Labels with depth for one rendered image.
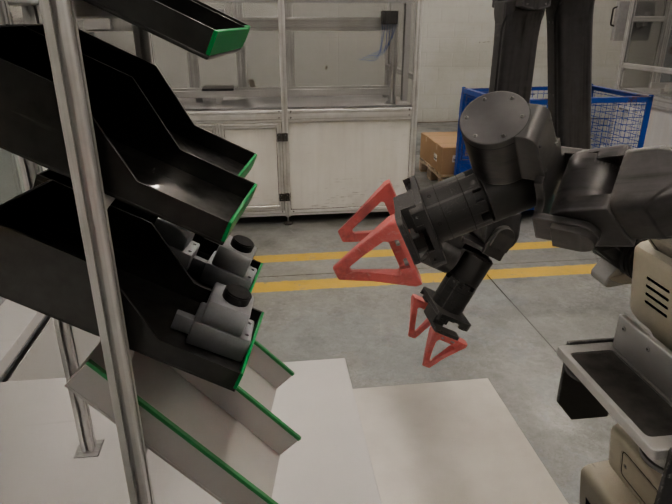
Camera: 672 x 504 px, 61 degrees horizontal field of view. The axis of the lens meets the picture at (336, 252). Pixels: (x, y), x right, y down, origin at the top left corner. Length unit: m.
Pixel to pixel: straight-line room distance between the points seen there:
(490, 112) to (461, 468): 0.66
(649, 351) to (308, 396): 0.59
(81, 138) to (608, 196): 0.43
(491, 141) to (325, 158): 4.02
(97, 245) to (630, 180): 0.45
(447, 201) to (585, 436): 2.09
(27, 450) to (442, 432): 0.71
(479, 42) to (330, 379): 8.51
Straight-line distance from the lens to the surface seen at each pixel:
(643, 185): 0.51
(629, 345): 1.01
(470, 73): 9.44
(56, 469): 1.09
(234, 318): 0.61
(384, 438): 1.05
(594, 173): 0.54
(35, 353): 1.60
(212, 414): 0.77
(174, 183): 0.61
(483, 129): 0.49
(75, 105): 0.50
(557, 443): 2.50
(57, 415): 1.21
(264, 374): 0.93
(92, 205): 0.52
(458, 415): 1.12
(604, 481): 1.15
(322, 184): 4.53
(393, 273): 0.53
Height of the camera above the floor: 1.54
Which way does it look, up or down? 22 degrees down
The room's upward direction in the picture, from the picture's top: straight up
